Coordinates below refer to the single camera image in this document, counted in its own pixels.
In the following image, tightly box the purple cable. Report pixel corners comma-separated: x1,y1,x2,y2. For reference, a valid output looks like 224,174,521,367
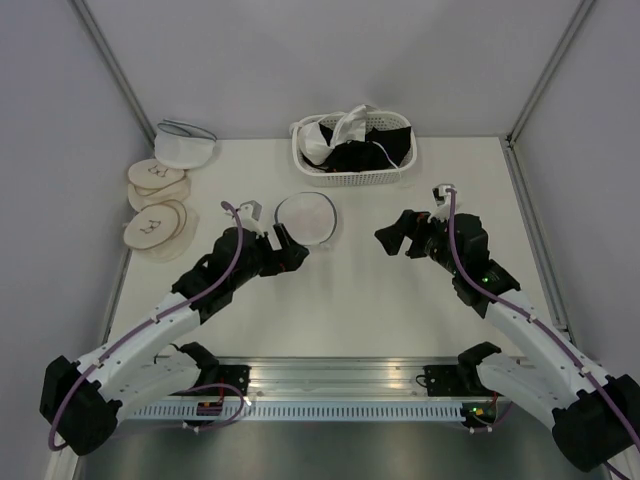
447,187,640,480
47,200,244,452

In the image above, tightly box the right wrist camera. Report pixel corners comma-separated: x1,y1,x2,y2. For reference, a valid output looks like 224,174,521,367
431,183,458,221

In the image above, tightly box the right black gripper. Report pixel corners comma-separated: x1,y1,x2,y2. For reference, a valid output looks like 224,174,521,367
374,209,462,276

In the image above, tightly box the white plastic basket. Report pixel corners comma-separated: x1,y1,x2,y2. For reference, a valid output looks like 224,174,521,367
289,105,417,187

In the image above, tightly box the spare white mesh bag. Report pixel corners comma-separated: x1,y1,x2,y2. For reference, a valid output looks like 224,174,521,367
154,119,217,170

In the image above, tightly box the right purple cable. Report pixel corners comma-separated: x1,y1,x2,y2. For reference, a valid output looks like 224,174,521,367
447,187,640,480

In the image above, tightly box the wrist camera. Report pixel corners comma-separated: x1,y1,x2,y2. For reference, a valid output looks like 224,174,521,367
431,183,458,221
237,200,264,236

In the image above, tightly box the white mesh laundry bag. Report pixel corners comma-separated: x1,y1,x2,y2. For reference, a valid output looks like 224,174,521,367
274,191,339,248

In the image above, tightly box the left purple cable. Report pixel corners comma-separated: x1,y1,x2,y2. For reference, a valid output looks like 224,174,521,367
47,200,244,452

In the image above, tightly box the middle cream laundry bag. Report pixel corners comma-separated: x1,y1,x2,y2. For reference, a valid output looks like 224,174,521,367
127,179,191,211

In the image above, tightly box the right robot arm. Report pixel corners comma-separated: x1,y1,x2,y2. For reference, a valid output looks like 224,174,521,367
374,210,639,472

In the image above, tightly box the left aluminium frame post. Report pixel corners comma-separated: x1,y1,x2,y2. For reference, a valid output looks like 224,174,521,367
68,0,155,148

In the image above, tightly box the right aluminium frame post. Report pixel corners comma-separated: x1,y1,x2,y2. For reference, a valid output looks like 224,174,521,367
505,0,599,146

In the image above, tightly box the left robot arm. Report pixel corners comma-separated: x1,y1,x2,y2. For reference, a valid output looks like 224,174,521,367
39,224,309,456

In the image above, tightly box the aluminium frame post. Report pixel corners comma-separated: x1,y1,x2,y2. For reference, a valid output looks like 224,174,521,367
68,0,155,148
505,0,599,146

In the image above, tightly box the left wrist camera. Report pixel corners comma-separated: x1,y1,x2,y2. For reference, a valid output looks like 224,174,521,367
237,200,264,236

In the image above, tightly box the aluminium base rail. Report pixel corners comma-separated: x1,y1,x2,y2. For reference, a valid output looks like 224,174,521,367
149,355,531,399

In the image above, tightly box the white slotted cable duct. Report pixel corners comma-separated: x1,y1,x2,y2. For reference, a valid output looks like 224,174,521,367
130,400,465,423

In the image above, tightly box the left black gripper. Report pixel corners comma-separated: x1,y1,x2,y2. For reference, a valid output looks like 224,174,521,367
230,224,308,289

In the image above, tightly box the top cream laundry bag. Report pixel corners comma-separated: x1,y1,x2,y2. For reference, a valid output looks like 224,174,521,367
127,159,186,190

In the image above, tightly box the black bra in basket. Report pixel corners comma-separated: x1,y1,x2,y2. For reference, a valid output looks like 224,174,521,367
302,126,412,173

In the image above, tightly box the white bra in basket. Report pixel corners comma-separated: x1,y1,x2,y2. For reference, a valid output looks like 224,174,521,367
289,104,371,167

